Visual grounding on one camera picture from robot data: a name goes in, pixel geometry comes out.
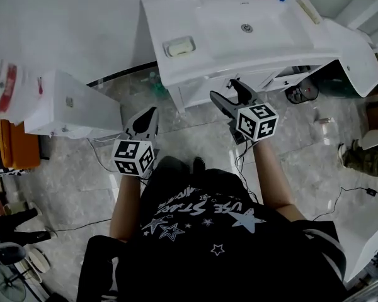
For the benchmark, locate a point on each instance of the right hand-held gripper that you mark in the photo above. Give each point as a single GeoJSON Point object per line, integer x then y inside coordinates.
{"type": "Point", "coordinates": [256, 123]}

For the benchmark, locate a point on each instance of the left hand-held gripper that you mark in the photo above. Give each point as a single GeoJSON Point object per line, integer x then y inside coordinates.
{"type": "Point", "coordinates": [126, 154]}

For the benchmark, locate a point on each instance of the white soap dish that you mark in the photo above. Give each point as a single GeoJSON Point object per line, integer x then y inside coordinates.
{"type": "Point", "coordinates": [165, 47]}

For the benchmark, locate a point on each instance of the person's right forearm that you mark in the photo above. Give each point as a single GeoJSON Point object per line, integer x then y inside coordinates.
{"type": "Point", "coordinates": [271, 175]}

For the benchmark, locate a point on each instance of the person's left forearm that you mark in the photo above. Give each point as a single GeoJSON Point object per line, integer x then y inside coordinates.
{"type": "Point", "coordinates": [126, 206]}

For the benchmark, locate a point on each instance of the green plastic bottle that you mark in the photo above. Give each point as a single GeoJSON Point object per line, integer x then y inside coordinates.
{"type": "Point", "coordinates": [156, 85]}

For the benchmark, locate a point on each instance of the person's black trousers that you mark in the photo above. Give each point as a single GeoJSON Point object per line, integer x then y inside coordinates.
{"type": "Point", "coordinates": [170, 165]}

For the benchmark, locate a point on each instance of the white vanity cabinet with sink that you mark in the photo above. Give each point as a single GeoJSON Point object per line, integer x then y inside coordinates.
{"type": "Point", "coordinates": [176, 74]}

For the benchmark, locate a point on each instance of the white cabinet drawer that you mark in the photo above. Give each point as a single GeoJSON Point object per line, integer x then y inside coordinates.
{"type": "Point", "coordinates": [289, 80]}

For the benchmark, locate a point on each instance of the person's black shoe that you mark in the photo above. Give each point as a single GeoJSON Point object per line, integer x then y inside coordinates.
{"type": "Point", "coordinates": [199, 165]}

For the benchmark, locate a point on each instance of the black trash bin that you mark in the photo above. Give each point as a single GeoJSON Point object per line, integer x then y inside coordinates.
{"type": "Point", "coordinates": [302, 91]}

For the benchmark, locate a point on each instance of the metal sink drain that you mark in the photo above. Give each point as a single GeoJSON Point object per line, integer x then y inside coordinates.
{"type": "Point", "coordinates": [247, 28]}

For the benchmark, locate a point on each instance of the small brown floor scrap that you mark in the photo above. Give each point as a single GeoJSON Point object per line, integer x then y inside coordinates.
{"type": "Point", "coordinates": [324, 120]}

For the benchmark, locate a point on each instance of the dark green bin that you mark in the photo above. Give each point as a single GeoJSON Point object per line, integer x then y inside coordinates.
{"type": "Point", "coordinates": [337, 85]}

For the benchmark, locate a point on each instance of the beige long bar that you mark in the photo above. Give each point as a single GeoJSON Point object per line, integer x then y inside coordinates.
{"type": "Point", "coordinates": [308, 11]}

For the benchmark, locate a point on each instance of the person's black star-print shirt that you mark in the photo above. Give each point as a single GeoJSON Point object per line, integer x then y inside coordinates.
{"type": "Point", "coordinates": [208, 269]}

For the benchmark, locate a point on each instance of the black power adapter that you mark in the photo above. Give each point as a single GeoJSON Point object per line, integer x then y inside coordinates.
{"type": "Point", "coordinates": [370, 191]}

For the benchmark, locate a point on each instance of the grey office chair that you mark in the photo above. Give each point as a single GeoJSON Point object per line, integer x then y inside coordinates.
{"type": "Point", "coordinates": [9, 253]}

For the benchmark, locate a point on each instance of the white glossy fixture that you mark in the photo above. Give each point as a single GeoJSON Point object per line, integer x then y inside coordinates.
{"type": "Point", "coordinates": [371, 247]}

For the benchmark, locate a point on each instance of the black floor fan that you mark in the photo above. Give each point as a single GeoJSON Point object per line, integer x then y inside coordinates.
{"type": "Point", "coordinates": [8, 283]}

